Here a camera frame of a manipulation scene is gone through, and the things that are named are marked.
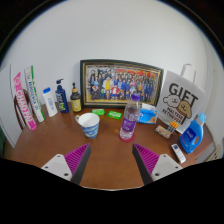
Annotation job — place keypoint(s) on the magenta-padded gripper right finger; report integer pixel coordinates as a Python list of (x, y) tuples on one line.
[(146, 158)]

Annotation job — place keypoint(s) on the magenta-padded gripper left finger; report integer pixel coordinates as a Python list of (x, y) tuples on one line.
[(76, 158)]

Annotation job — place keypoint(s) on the clear purple-capped water bottle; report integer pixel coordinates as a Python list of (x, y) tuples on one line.
[(129, 121)]

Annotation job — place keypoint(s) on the flat round red coaster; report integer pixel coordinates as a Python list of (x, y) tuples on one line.
[(127, 140)]

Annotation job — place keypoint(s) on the small patterned packet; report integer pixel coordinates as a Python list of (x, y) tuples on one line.
[(163, 131)]

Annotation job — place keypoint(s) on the white remote control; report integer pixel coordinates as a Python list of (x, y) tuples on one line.
[(178, 153)]

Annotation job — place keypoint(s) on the blue patterned mug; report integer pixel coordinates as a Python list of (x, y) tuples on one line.
[(89, 128)]

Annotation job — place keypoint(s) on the colourful puzzle cube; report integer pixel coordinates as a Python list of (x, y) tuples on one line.
[(173, 127)]

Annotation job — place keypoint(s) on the blue tissue pack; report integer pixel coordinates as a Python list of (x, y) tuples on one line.
[(148, 116)]

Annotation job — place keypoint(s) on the blue detergent bottle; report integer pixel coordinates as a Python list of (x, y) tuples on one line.
[(191, 136)]

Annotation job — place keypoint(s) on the amber pump bottle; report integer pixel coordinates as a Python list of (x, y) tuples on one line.
[(76, 102)]

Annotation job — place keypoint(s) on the dark blue pump bottle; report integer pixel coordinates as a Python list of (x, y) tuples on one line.
[(62, 100)]

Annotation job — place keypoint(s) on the white blue-capped bottle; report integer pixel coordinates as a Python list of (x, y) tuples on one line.
[(50, 104)]

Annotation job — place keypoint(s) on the white paper gift bag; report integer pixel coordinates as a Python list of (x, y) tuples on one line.
[(181, 96)]

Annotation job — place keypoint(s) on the white lettered tube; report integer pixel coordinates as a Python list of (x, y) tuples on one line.
[(35, 96)]

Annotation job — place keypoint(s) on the pink lettered tube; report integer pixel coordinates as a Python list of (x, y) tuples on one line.
[(25, 103)]

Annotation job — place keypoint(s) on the green crate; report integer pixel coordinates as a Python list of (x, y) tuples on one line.
[(1, 140)]

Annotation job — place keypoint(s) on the framed group photo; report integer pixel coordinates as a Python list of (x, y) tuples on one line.
[(113, 83)]

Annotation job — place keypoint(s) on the white refrigerator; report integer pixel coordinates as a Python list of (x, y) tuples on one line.
[(6, 110)]

